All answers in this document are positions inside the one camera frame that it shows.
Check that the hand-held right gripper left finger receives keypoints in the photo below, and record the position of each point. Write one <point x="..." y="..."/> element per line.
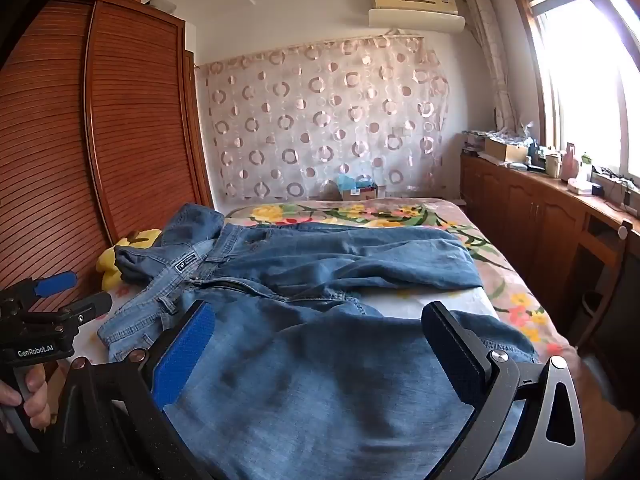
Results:
<point x="182" y="355"/>

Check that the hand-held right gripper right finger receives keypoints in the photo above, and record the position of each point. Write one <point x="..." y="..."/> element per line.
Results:
<point x="452" y="355"/>

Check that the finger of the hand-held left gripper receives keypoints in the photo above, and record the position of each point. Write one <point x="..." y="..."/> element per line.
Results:
<point x="56" y="283"/>
<point x="90" y="308"/>

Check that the blue denim pants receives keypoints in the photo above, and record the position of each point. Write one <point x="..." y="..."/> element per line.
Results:
<point x="310" y="340"/>

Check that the person's left hand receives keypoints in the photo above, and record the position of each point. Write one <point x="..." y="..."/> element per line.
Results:
<point x="35" y="400"/>

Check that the yellow plush toy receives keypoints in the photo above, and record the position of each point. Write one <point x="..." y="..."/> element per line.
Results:
<point x="112" y="260"/>

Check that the pink floral blanket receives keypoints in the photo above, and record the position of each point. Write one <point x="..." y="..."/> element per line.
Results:
<point x="500" y="260"/>

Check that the wooden slatted wardrobe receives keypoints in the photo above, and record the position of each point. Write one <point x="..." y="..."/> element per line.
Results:
<point x="100" y="135"/>

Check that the wooden side cabinet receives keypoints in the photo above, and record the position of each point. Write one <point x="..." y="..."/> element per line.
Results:
<point x="530" y="215"/>

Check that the cardboard box with blue items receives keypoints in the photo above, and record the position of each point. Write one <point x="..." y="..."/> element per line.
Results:
<point x="357" y="187"/>

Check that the small white box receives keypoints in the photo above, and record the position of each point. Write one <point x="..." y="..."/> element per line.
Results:
<point x="580" y="187"/>

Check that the open cardboard box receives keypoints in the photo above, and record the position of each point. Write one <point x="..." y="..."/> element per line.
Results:
<point x="505" y="150"/>

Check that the pink bottle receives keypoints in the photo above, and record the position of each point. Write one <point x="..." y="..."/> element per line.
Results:
<point x="571" y="162"/>

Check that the circle patterned curtain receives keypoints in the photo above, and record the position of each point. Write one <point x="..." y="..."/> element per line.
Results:
<point x="325" y="120"/>

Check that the beige window curtain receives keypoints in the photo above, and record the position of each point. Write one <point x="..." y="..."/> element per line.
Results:
<point x="492" y="60"/>

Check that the window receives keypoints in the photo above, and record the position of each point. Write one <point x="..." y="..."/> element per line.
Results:
<point x="585" y="85"/>

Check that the wall air conditioner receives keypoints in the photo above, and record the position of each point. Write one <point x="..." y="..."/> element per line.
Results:
<point x="415" y="10"/>

